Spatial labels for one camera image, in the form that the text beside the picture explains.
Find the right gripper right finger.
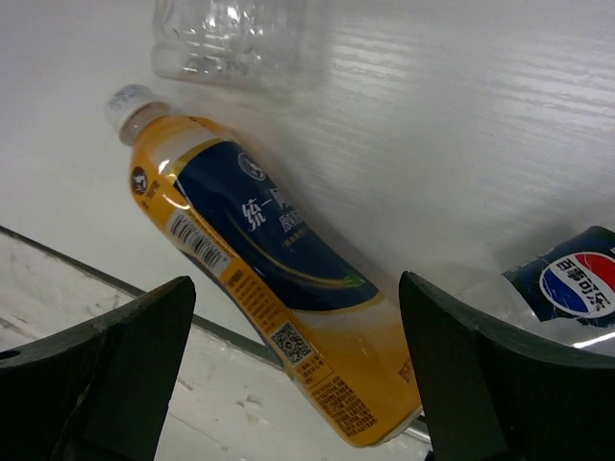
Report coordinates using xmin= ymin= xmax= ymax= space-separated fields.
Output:
xmin=399 ymin=272 xmax=614 ymax=460

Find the orange tea bottle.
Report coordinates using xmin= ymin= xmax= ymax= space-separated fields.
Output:
xmin=105 ymin=84 xmax=422 ymax=448

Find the clear plastic bottle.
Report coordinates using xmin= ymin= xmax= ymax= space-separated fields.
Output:
xmin=151 ymin=1 xmax=330 ymax=94

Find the pepsi label small bottle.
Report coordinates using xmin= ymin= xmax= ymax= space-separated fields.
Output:
xmin=460 ymin=225 xmax=615 ymax=359

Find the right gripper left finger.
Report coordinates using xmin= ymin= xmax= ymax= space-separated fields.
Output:
xmin=1 ymin=277 xmax=196 ymax=460

